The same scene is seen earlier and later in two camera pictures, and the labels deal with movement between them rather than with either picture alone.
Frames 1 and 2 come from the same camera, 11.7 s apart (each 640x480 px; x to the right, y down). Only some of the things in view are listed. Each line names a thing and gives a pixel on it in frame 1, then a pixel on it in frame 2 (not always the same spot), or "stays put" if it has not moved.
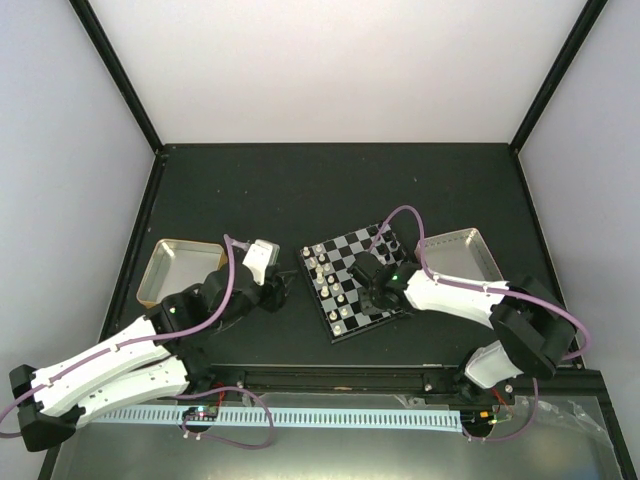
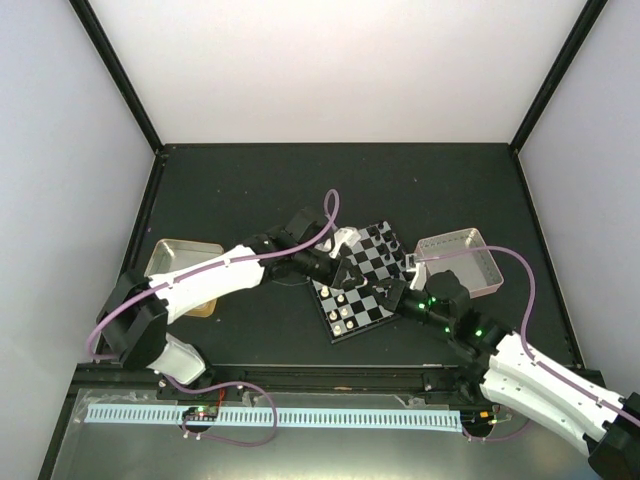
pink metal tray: (461, 254) stays put
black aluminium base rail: (567, 387) stays put
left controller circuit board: (201, 413) stays put
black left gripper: (277, 294) → (335, 278)
